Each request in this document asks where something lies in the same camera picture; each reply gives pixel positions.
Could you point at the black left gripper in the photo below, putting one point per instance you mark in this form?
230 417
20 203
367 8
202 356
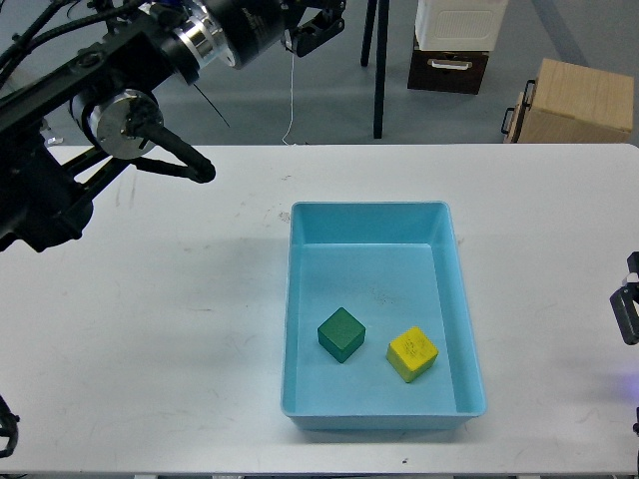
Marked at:
237 32

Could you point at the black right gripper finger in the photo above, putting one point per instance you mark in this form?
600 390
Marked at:
624 302

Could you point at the yellow block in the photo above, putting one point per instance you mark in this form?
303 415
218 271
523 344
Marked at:
411 353

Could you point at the green block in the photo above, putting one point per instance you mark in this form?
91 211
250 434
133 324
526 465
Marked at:
341 335

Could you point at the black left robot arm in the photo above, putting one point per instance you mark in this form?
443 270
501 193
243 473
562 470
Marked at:
68 135

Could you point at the black table leg pair right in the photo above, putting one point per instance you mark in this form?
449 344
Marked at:
376 17

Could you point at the black drawer cabinet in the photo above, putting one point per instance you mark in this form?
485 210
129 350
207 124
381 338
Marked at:
459 72

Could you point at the light blue plastic bin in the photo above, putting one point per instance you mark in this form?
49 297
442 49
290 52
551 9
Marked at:
392 266

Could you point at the black thin cable tie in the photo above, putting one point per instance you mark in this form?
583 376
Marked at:
211 104

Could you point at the wooden box with handles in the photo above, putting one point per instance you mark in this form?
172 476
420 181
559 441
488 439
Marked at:
571 104

